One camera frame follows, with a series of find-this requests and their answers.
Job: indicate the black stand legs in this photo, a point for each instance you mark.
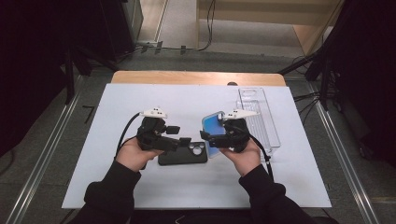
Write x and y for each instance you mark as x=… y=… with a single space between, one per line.
x=70 y=77
x=323 y=77

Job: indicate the light wooden furniture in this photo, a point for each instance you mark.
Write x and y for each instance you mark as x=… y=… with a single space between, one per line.
x=264 y=12

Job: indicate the person's right hand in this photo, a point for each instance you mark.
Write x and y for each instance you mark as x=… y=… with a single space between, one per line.
x=246 y=161

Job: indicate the metal floor rail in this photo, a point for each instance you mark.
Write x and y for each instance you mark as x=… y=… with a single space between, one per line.
x=46 y=149
x=342 y=149

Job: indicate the small dark round object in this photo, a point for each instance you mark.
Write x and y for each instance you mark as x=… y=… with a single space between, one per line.
x=232 y=83

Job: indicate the wooden table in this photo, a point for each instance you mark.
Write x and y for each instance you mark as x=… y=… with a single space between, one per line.
x=186 y=77

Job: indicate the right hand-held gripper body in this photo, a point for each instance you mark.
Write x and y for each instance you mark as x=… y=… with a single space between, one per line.
x=236 y=133

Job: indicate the blue phone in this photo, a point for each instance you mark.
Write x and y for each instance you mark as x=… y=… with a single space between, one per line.
x=213 y=127

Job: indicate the black phone case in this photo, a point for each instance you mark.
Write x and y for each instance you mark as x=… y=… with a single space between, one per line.
x=177 y=157

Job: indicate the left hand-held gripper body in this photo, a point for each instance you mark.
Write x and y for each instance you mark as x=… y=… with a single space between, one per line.
x=152 y=133

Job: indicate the person's left hand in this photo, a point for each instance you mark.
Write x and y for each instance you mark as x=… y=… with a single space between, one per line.
x=134 y=155

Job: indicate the clear plastic box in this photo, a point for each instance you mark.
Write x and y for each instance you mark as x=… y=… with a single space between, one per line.
x=264 y=124

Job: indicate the black curtain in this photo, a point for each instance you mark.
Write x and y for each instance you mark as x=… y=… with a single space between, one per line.
x=31 y=62
x=367 y=77

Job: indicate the white board sheet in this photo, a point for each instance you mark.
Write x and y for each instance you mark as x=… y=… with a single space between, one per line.
x=186 y=102

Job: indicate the person's black jacket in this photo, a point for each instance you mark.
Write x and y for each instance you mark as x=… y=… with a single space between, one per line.
x=202 y=217

